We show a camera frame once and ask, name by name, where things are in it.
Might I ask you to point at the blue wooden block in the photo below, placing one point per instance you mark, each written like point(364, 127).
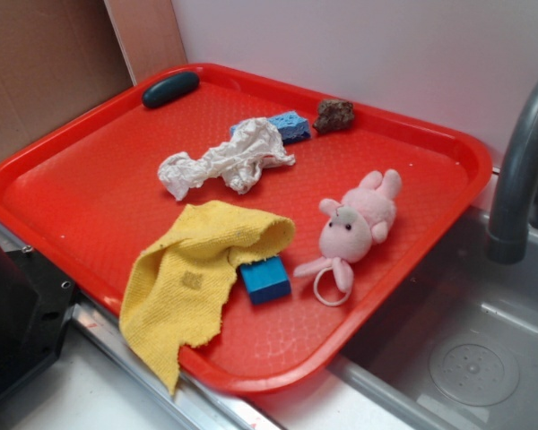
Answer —
point(265, 280)

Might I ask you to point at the yellow cloth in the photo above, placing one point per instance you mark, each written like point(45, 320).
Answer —
point(179, 285)

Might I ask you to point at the blue sponge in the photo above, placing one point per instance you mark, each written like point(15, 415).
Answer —
point(291, 125)

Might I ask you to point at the dark green oval object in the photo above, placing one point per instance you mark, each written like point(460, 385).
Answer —
point(169, 89)

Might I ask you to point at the brown rock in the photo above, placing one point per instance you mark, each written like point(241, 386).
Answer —
point(333, 115)

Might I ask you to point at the crumpled white paper towel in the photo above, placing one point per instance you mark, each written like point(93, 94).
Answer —
point(255, 145)

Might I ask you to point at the grey faucet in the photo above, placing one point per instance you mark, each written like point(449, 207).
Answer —
point(515, 203)

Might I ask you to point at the brown cardboard panel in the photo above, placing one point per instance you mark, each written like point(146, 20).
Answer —
point(59, 59)

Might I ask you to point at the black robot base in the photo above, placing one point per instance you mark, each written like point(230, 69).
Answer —
point(36, 304)

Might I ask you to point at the pink plush bunny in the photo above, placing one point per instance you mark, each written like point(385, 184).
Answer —
point(361, 219)

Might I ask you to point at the grey sink basin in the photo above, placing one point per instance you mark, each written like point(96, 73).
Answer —
point(455, 346)

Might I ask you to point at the red plastic tray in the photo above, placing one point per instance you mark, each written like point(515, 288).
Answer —
point(88, 197)

